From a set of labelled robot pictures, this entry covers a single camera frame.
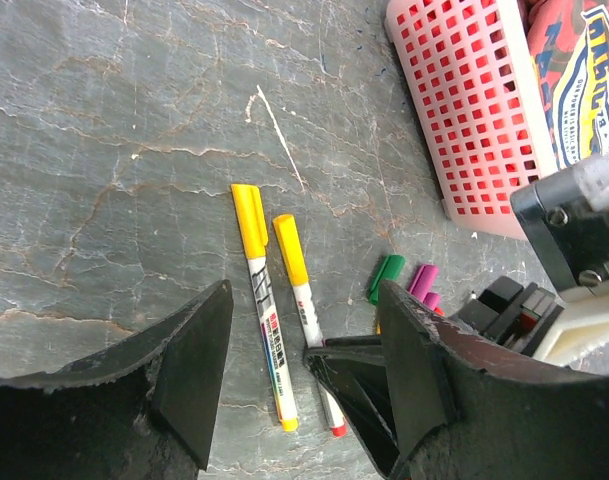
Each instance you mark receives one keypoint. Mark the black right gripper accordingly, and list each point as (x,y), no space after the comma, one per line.
(511,315)

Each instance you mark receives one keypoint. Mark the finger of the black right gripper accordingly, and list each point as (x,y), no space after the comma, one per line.
(352,370)

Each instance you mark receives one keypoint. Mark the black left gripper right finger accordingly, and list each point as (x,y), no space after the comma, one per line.
(418,345)

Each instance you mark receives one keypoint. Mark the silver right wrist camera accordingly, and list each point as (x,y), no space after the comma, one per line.
(565,218)

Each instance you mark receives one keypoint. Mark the purple pen cap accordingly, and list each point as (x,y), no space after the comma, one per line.
(432,300)
(423,280)

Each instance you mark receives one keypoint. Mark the red printed cloth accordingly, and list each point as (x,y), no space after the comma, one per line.
(569,46)

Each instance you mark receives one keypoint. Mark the white plastic basket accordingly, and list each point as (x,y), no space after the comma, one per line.
(472,80)

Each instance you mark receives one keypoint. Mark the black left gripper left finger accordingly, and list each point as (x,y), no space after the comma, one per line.
(183,358)

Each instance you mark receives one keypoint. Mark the yellow capped pen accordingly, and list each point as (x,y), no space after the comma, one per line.
(254,235)
(294,261)

